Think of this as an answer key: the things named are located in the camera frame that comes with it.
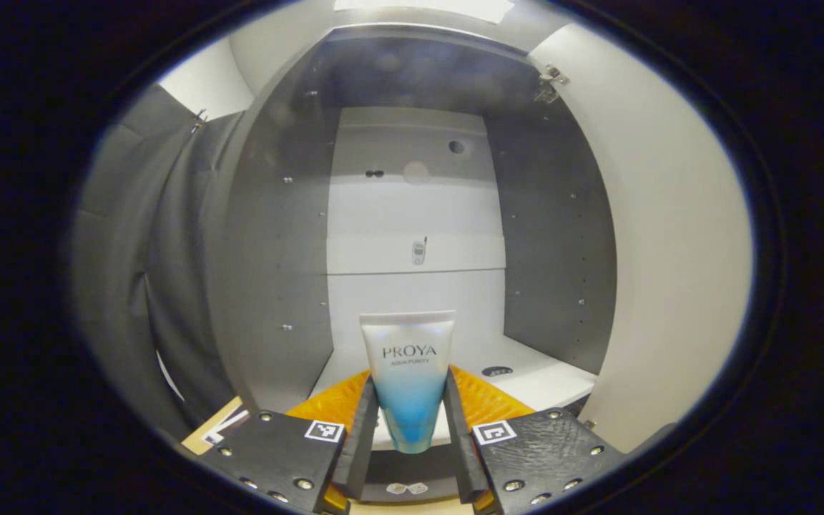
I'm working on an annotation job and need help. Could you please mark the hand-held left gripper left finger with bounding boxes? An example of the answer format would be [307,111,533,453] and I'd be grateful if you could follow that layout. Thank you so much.
[201,368,381,515]

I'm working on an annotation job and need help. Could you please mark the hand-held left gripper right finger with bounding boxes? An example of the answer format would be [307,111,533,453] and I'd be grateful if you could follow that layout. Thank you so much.
[443,365,627,515]

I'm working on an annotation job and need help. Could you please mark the white and blue bottle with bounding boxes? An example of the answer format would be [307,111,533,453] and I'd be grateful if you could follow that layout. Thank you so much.
[359,310,457,455]

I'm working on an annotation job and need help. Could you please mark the dark grey cabinet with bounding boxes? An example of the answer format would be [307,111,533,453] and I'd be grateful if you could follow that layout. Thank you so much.
[205,25,620,501]

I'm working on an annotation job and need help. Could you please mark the metal cabinet hinge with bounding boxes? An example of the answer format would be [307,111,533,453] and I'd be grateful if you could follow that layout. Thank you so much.
[535,64,570,105]

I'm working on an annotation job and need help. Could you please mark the black backdrop cloth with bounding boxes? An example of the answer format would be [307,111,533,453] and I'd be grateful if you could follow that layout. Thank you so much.
[72,82,241,437]

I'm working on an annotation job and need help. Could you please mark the large ceiling light panel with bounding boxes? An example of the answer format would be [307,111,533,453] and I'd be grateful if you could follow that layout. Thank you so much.
[333,0,516,24]

